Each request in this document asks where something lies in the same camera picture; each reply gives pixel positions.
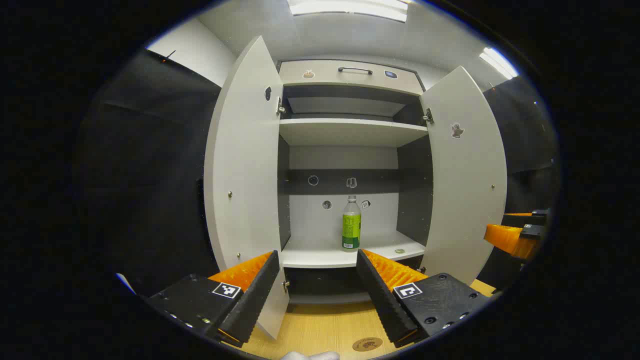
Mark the white cabinet door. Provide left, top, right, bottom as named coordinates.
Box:
left=204, top=36, right=291, bottom=341
left=419, top=66, right=508, bottom=286

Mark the round brown coaster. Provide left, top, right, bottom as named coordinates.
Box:
left=352, top=336, right=384, bottom=352

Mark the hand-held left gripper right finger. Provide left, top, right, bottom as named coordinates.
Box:
left=355, top=248, right=495, bottom=349

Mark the large ceiling light panel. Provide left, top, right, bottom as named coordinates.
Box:
left=287, top=0, right=409, bottom=23

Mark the black backdrop cloth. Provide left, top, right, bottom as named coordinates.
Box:
left=75, top=50, right=558, bottom=297

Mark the cabinet drawer with black handle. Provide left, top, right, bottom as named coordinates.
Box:
left=278, top=60, right=426, bottom=96

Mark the small ceiling light panel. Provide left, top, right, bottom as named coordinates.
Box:
left=479, top=47, right=520, bottom=81

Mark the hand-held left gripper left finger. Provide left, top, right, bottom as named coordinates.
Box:
left=144, top=250, right=281, bottom=347

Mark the green label plastic bottle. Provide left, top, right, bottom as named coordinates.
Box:
left=342, top=195, right=362, bottom=250

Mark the bright printed poster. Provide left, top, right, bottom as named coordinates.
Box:
left=116, top=272, right=137, bottom=296

